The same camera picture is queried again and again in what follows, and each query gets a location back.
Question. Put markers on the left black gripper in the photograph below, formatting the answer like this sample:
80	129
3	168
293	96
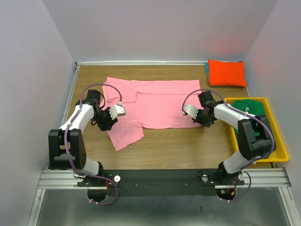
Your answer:
108	125

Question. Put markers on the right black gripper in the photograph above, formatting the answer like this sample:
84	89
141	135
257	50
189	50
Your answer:
207	124

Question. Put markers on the pink t shirt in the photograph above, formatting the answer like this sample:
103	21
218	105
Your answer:
148	104

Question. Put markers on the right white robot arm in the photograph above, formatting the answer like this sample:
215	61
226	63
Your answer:
255	137

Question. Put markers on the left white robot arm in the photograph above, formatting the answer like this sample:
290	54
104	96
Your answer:
66	144

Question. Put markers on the folded orange t shirt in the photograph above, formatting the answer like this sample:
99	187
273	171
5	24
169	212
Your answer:
226	73

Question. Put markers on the green t shirt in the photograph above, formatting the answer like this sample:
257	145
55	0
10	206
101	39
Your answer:
250	106

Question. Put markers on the folded blue t shirt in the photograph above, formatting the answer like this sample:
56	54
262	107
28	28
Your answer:
207	70

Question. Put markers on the yellow plastic bin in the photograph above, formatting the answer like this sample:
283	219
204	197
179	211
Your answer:
280	154

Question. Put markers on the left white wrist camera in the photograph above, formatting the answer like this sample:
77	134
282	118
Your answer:
117	110

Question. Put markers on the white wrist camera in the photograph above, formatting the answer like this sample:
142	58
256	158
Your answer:
117	110
190	110

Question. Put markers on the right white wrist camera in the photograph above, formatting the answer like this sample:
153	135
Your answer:
190	110

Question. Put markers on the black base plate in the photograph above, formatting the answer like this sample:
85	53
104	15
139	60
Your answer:
165	182

